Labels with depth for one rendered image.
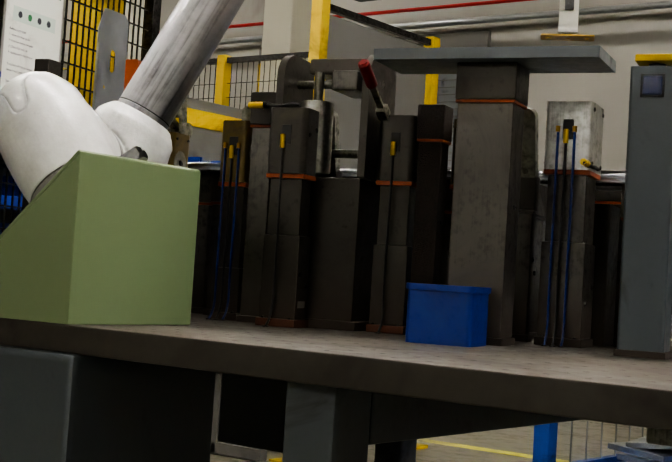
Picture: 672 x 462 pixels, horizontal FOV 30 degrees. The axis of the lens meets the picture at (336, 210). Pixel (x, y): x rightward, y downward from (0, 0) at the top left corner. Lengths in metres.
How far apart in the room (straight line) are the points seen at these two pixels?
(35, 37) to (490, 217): 1.41
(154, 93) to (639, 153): 0.83
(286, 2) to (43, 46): 7.25
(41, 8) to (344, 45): 2.75
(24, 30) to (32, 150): 1.04
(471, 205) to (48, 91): 0.69
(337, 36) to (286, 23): 4.61
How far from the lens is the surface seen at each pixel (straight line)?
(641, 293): 1.94
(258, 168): 2.29
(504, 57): 1.99
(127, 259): 1.91
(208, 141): 5.34
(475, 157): 2.01
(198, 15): 2.25
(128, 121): 2.18
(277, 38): 10.22
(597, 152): 2.18
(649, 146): 1.95
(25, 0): 3.02
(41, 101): 2.03
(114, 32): 2.81
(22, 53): 3.00
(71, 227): 1.83
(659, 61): 1.98
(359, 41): 5.73
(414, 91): 6.08
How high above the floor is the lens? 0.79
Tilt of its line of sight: 3 degrees up
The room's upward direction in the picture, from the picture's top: 4 degrees clockwise
